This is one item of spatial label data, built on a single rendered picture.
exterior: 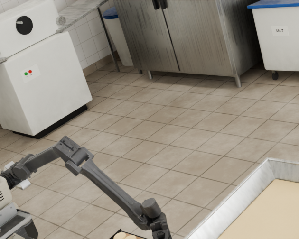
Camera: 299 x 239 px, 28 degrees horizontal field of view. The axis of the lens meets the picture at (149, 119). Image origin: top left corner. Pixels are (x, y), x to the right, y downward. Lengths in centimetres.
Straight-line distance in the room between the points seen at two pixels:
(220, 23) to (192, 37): 41
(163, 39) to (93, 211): 221
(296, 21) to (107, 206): 225
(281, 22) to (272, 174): 363
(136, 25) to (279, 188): 460
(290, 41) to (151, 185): 183
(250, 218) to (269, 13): 385
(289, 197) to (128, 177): 312
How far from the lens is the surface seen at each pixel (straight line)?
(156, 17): 594
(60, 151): 243
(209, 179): 437
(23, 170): 272
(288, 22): 531
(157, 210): 237
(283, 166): 178
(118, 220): 424
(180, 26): 576
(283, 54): 547
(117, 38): 712
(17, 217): 283
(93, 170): 243
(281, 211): 166
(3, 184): 280
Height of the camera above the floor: 222
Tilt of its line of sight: 23 degrees down
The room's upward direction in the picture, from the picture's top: 18 degrees counter-clockwise
